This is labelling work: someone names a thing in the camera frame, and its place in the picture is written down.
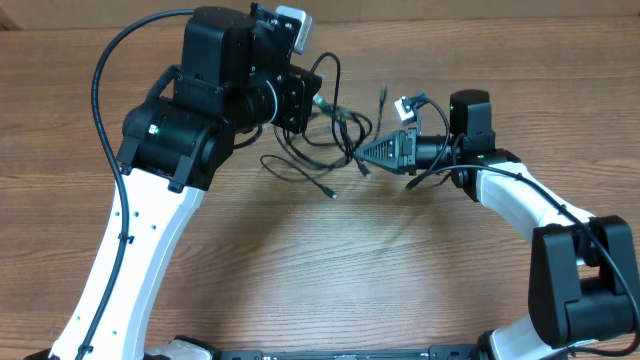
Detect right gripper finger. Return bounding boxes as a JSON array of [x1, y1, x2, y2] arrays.
[[355, 130, 403, 155], [355, 148, 399, 174]]

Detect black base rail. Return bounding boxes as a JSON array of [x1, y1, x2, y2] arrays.
[[144, 335, 486, 360]]

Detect black USB cable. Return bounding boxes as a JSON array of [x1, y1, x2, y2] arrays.
[[259, 51, 389, 200]]

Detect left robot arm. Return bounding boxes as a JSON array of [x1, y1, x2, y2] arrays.
[[40, 4, 321, 359]]

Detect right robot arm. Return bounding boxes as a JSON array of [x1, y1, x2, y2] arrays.
[[355, 89, 639, 359]]

